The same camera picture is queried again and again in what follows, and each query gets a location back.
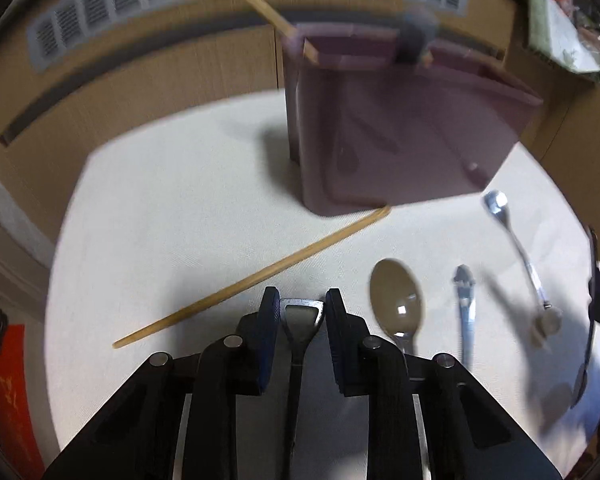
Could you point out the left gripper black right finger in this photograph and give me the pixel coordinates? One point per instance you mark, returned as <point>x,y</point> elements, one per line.
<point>346,333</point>

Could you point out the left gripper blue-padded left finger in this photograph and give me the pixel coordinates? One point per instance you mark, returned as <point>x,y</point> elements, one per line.
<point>259,332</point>

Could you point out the shovel-handle metal utensil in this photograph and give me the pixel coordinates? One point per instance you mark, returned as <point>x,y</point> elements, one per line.
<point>301,320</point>

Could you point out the thin wooden chopstick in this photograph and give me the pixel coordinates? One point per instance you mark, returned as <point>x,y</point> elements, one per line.
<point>252,280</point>

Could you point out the white ball-end metal utensil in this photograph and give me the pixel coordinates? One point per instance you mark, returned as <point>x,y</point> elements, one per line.
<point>549,321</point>

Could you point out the grey-tipped wooden spoon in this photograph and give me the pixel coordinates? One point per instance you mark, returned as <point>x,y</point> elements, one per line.
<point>418,29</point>

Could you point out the long wooden chopstick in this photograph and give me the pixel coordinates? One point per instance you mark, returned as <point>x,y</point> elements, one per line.
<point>284,27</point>

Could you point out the brown metal spoon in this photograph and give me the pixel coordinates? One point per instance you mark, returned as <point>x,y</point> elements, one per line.
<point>397,303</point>

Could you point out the maroon plastic utensil bin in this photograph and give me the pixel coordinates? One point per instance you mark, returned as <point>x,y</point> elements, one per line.
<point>368,131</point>

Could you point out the green-white paper calendar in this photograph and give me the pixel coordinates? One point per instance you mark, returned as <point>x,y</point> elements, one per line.
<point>569,41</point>

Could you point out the slotted-handle metal utensil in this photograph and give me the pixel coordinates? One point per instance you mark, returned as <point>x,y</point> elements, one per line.
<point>466,297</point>

